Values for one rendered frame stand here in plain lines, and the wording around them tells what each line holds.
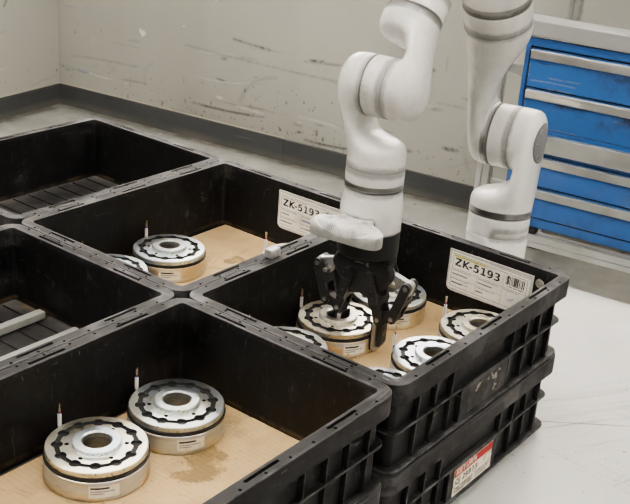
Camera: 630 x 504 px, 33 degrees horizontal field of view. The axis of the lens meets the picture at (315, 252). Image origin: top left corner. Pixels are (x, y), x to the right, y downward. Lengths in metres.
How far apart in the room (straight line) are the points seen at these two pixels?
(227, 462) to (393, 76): 0.45
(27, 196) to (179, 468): 0.81
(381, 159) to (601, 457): 0.51
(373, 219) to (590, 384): 0.52
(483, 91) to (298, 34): 3.04
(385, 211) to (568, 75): 1.95
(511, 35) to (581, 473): 0.57
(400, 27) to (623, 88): 1.92
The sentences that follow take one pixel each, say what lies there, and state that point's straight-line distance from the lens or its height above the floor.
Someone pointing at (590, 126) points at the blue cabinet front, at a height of 0.66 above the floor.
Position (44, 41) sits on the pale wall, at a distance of 5.29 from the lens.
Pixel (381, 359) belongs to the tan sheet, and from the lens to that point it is 1.33.
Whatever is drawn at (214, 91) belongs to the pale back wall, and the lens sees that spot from 4.81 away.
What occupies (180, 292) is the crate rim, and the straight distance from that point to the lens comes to 1.24.
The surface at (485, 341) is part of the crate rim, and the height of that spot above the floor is 0.92.
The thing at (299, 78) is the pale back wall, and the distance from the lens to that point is 4.55.
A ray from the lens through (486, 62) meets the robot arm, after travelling 1.47.
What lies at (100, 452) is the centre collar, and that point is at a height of 0.87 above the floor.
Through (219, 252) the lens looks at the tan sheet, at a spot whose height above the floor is 0.83.
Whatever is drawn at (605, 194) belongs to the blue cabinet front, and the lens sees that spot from 3.20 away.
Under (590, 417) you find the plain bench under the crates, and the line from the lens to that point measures 1.55.
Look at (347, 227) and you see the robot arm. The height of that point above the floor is 1.01.
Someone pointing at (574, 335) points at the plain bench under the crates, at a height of 0.70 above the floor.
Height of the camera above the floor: 1.46
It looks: 23 degrees down
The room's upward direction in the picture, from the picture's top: 5 degrees clockwise
